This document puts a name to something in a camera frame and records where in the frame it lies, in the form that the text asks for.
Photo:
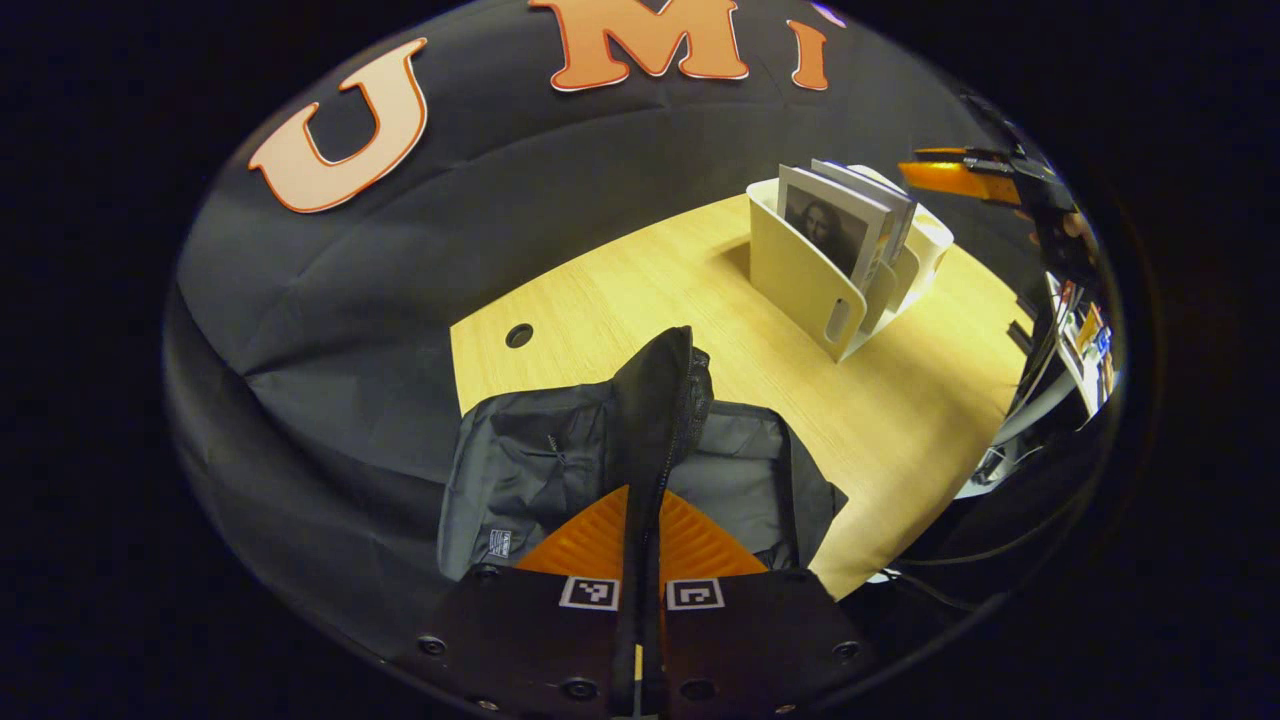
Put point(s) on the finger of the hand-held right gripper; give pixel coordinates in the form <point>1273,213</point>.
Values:
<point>950,153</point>
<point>955,182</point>

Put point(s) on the black schoolbag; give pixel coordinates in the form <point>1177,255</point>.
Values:
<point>520,470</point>

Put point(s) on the blue cover book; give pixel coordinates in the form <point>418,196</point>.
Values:
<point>890,205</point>

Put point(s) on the grey portrait cover book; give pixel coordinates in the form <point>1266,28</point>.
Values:
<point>830,225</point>

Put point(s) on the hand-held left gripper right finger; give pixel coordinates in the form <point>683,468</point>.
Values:
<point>760,640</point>

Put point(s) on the white cluttered desk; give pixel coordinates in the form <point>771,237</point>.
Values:
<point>1085,345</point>

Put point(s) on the white bookshelf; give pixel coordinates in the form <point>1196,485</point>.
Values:
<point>800,280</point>

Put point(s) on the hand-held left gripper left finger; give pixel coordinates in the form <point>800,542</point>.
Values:
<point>520,640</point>

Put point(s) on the black backdrop cloth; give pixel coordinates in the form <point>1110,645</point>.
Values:
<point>350,330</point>

